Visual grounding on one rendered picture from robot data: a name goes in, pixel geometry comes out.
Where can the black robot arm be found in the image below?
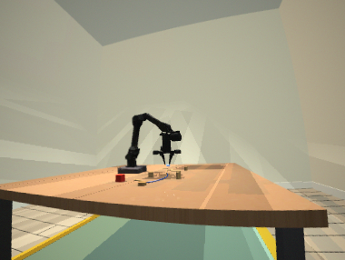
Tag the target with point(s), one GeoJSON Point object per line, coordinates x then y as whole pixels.
{"type": "Point", "coordinates": [137, 121]}

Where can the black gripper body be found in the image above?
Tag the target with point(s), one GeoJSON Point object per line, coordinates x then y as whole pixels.
{"type": "Point", "coordinates": [166, 147]}

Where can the red block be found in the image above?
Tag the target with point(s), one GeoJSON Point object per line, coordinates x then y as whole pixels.
{"type": "Point", "coordinates": [119, 178]}

